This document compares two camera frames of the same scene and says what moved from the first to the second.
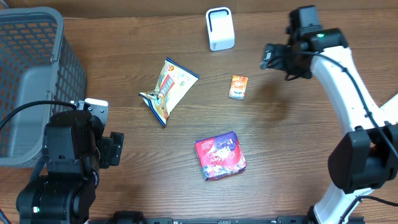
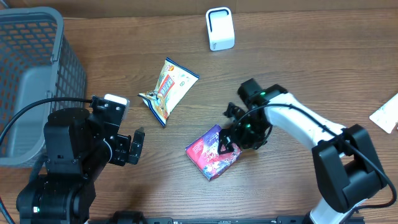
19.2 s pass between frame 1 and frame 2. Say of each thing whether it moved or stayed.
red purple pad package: moved
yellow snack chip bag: stayed
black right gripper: moved
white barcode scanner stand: stayed
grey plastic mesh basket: stayed
